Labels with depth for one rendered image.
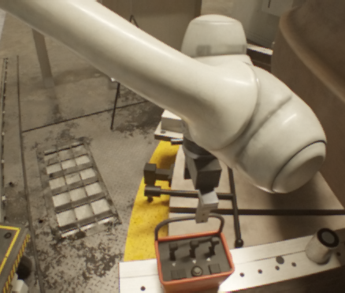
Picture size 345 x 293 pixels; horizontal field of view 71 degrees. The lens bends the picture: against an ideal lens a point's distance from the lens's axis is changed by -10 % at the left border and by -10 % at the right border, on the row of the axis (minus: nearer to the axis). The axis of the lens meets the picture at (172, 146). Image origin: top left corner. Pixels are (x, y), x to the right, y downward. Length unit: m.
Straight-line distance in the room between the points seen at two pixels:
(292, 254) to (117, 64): 0.85
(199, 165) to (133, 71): 0.29
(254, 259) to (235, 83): 0.72
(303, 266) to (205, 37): 0.78
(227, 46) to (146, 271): 0.67
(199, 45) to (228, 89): 0.14
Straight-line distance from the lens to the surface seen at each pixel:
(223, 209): 1.50
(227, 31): 0.39
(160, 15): 3.61
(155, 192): 1.48
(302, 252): 0.99
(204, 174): 0.49
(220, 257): 0.76
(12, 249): 1.47
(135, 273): 0.85
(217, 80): 0.26
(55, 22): 0.28
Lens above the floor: 1.46
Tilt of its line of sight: 39 degrees down
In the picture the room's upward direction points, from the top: 3 degrees clockwise
